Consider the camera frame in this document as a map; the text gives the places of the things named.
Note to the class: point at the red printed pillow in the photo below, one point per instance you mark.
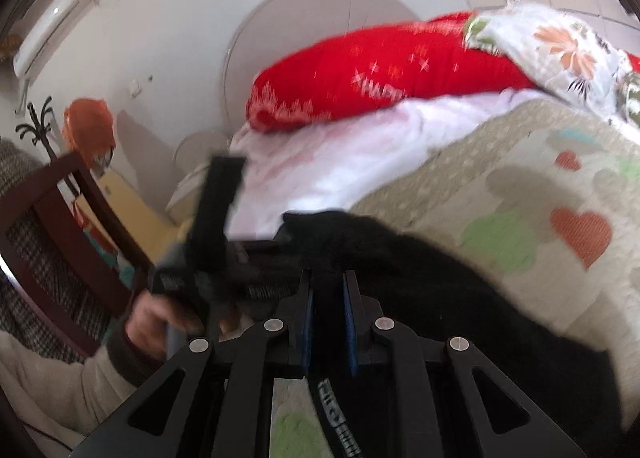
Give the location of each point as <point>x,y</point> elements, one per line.
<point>375,62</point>

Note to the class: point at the white bed sheet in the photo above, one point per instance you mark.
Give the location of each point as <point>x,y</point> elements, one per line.
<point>350,157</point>

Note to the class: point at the round beige headboard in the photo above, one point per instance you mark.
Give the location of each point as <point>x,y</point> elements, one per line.
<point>300,27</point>

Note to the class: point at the person's left forearm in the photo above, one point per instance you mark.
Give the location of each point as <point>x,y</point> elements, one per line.
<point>60,388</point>

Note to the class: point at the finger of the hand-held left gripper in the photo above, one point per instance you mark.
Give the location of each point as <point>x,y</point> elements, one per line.
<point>262,268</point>

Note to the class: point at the white floral pillow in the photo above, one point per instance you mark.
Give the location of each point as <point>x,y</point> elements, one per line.
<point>550,47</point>

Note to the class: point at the person's left hand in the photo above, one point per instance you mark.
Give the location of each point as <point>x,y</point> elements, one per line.
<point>147,325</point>

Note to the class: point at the orange hanging object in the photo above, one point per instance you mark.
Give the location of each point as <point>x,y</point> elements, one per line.
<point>90,130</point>

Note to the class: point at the dark wooden chair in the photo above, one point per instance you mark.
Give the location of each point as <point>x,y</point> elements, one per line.
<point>50,248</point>

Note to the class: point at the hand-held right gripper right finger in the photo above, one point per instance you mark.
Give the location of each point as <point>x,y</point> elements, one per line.
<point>349,323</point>

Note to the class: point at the black pants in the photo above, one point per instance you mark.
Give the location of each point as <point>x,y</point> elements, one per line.
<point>450,298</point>

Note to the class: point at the yellow cabinet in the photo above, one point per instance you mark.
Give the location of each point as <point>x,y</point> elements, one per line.
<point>130,208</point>

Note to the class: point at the green dotted bolster pillow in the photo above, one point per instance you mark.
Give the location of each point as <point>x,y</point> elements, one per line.
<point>631,97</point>

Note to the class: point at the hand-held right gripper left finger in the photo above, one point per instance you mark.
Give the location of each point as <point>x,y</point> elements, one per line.
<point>306,323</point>

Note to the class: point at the heart patterned quilt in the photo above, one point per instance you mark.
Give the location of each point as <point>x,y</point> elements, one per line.
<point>525,177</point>

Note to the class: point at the white air conditioner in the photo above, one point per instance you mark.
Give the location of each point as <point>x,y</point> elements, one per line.
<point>50,22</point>

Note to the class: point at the black coat rack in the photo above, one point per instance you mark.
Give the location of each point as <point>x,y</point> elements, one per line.
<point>37,130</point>

